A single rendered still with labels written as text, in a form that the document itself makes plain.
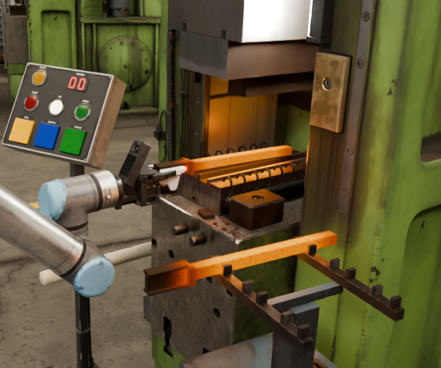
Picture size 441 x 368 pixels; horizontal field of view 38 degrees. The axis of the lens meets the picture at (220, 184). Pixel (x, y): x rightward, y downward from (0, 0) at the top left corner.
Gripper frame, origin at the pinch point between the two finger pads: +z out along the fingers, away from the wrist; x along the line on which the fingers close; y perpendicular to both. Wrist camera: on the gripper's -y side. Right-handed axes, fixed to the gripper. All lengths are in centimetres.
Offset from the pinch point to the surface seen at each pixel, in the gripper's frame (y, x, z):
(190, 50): -27.6, -7.7, 7.9
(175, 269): 3.3, 39.8, -28.8
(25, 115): -1, -64, -15
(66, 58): 55, -448, 179
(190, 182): 7.8, -5.6, 7.3
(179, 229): 16.7, 2.4, -1.7
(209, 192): 8.0, 2.8, 7.4
